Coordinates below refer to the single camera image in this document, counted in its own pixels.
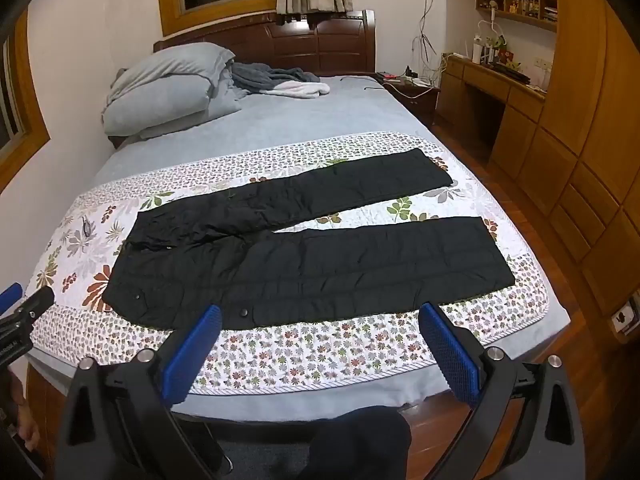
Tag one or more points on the dark wooden nightstand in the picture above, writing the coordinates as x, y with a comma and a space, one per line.
415, 97

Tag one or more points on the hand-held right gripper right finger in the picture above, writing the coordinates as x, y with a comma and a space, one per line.
450, 355

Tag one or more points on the black flat device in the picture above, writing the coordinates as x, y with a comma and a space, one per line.
512, 74

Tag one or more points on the person's dark clothing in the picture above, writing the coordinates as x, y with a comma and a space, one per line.
360, 445

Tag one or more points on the white fleece cloth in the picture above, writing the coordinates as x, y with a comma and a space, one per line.
305, 89

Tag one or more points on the wooden desk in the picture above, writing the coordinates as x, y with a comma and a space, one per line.
480, 80

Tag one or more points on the dark wooden headboard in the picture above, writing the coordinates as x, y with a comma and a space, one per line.
320, 40

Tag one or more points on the wooden bed with grey sheet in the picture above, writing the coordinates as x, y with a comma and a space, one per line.
310, 115

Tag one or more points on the floral quilt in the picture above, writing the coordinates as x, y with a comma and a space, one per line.
300, 350

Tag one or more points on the wooden wall shelf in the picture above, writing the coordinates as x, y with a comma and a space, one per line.
515, 12

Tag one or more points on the wooden wardrobe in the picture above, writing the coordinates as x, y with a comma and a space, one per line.
590, 110

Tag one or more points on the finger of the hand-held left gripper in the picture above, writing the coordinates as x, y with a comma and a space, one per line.
32, 305
11, 294

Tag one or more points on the folded grey duvet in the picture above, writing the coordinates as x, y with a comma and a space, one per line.
165, 90

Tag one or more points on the white desk lamp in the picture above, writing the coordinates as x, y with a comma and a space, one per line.
476, 49

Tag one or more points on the black pants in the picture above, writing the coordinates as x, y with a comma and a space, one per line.
300, 270

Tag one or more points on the dark grey blanket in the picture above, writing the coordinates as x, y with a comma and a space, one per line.
260, 77

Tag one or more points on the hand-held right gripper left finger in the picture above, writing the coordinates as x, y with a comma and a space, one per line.
197, 355

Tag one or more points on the person's left hand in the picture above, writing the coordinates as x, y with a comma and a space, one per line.
26, 422

